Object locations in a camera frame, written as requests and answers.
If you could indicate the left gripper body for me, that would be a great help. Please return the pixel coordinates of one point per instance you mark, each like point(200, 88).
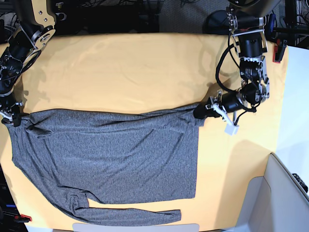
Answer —
point(214, 107)

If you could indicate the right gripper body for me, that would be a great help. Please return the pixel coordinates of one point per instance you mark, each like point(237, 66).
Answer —
point(8, 112)

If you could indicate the grey long-sleeve shirt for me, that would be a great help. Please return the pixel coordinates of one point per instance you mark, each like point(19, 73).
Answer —
point(72, 157)

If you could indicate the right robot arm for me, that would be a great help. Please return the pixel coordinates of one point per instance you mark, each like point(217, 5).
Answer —
point(36, 28)

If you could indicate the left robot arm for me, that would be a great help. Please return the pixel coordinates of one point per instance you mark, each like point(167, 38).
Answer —
point(247, 21)

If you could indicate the red black clamp right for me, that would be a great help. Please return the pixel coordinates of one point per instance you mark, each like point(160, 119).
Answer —
point(279, 50)

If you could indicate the red black clamp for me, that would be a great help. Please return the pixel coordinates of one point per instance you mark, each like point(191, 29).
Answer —
point(22, 219)
point(279, 50)

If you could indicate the red black clamp left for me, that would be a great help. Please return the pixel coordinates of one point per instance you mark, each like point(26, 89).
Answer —
point(22, 219)

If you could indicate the yellow table cloth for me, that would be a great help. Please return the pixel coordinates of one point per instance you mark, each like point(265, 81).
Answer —
point(138, 73)

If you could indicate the white cardboard box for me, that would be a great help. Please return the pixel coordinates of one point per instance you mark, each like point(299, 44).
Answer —
point(274, 202)

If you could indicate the black remote on box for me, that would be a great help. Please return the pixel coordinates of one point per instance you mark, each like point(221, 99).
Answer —
point(301, 182)

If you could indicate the grey plate at table edge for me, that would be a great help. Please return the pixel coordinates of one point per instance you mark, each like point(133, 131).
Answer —
point(80, 227)

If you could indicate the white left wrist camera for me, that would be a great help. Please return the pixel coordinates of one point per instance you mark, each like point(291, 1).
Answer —
point(231, 128)

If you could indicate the blue handled tool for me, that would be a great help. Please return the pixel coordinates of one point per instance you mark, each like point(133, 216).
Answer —
point(270, 24)

